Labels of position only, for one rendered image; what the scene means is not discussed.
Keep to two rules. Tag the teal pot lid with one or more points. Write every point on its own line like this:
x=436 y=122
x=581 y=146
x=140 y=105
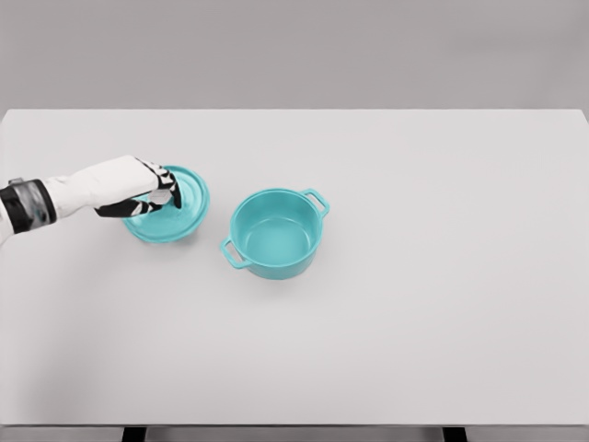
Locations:
x=186 y=216

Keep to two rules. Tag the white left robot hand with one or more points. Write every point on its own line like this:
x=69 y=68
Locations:
x=120 y=182

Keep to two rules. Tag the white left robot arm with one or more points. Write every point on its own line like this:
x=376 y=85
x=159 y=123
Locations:
x=34 y=201

